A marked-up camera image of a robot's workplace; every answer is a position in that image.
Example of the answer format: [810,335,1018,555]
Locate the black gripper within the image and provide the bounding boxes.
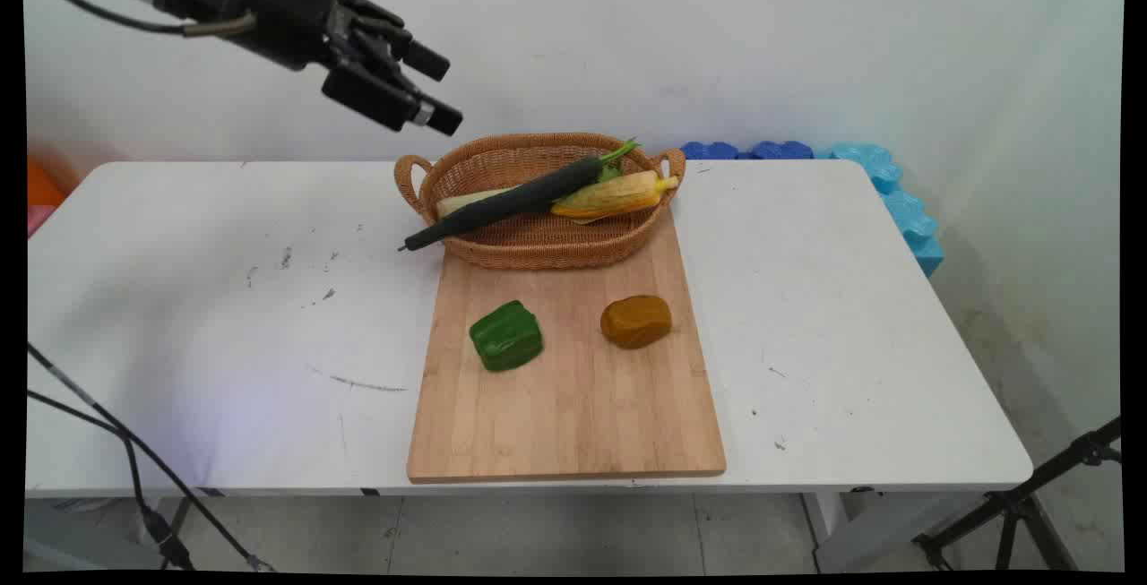
[152,0,465,137]

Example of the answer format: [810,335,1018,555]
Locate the brown-yellow potato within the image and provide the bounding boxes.
[599,294,674,351]

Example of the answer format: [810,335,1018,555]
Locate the pale toy leek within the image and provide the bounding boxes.
[436,185,522,221]

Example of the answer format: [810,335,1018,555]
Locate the woven wicker basket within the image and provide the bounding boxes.
[394,132,687,271]

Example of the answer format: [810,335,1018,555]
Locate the yellow toy corn cob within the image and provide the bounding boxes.
[550,169,681,227]

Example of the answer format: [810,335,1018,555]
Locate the green toy bell pepper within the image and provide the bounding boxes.
[469,299,545,374]

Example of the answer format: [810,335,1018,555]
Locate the orange box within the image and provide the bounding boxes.
[26,158,69,211]

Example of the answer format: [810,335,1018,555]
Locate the wooden cutting board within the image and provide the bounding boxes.
[406,207,728,486]

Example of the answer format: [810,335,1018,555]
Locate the light blue foam mat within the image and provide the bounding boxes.
[814,142,945,279]

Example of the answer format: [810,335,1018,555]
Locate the white table leg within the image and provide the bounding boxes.
[802,488,982,574]
[23,495,196,573]

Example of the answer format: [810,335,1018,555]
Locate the black tripod stand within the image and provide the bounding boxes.
[911,415,1124,573]

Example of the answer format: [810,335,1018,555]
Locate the black cable with grey band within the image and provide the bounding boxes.
[25,343,275,573]

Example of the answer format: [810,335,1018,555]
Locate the black cable with black connector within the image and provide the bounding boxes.
[25,389,196,572]

